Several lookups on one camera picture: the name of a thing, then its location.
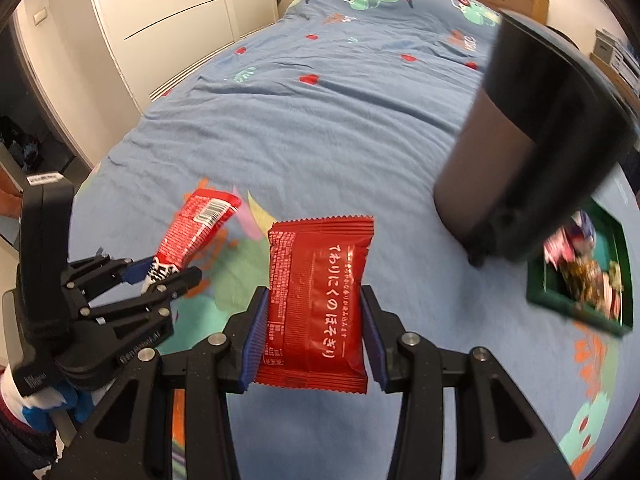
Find dark red snack packet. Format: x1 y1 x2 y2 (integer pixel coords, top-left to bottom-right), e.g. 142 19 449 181
256 216 374 394

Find long red white snack pouch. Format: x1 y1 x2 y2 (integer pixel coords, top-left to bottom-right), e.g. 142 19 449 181
141 188 241 292

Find brown nutritious snack packet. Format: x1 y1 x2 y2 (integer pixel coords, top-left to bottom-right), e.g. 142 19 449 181
559 257 604 306

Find pink striped snack packet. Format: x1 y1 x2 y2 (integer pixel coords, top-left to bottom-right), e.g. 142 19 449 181
544 228 570 268

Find blue white snack packet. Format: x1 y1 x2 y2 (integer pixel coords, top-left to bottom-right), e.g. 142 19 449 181
564 209 597 256

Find beige candy snack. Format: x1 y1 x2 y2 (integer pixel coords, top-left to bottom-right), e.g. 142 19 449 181
608 260 624 294

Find blue gloved left hand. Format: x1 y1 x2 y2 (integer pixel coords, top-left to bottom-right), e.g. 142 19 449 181
1 366 114 434

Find small red candy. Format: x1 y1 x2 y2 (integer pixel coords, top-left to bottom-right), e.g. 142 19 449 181
610 290 622 322

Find green tray box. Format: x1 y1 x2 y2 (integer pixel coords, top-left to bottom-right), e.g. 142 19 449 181
526 200 634 337

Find white wardrobe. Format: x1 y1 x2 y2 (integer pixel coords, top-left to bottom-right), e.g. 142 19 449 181
14 0 281 162

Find blue patterned bedsheet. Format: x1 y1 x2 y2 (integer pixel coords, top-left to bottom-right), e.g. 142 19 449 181
70 0 639 479

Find dark metallic mug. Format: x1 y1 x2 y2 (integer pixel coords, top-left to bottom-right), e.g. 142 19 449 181
433 11 639 266

